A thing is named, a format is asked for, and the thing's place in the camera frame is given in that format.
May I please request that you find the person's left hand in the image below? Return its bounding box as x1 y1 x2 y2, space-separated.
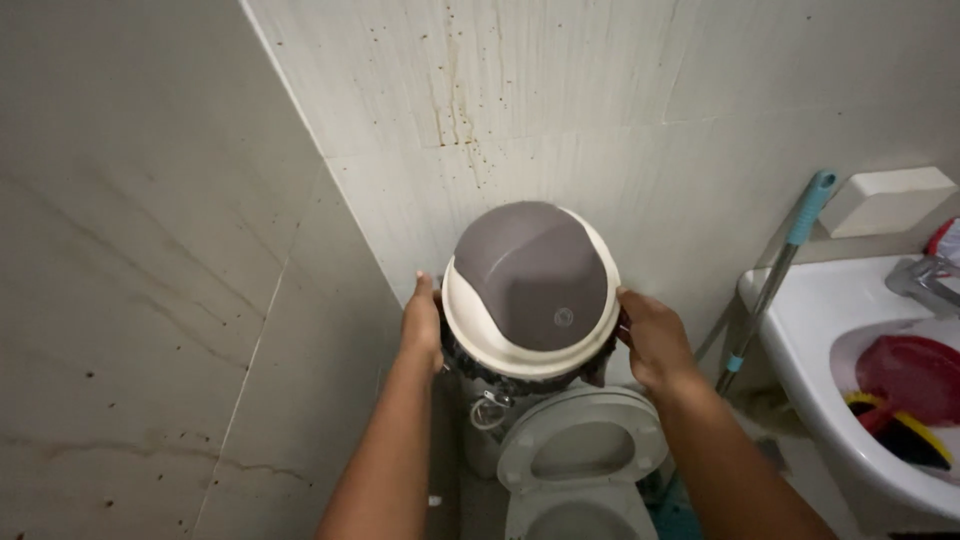
399 270 446 375

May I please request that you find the person's right hand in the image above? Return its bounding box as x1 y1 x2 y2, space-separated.
615 286 699 393

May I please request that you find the trash bin with grey lid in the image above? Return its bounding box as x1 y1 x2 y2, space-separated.
436 200 624 397

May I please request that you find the white toilet seat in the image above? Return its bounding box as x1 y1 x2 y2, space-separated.
496 385 670 495

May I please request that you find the white toilet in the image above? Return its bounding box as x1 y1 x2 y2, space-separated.
457 375 665 540

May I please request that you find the white wash basin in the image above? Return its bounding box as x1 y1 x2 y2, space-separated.
738 253 960 535

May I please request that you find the red dustpan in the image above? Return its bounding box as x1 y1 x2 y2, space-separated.
855 334 960 436

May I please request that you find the yellow and black brush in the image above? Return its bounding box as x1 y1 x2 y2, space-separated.
845 390 955 473

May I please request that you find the chrome faucet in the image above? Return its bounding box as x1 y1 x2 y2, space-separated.
885 255 960 316

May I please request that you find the red and white packet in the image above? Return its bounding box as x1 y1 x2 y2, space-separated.
925 217 960 270

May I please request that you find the toilet water hose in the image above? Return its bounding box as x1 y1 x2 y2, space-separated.
469 390 515 432

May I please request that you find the mop with teal handle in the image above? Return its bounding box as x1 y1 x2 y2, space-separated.
693 169 837 397

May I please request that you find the white wall box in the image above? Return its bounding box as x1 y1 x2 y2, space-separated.
819 166 960 240

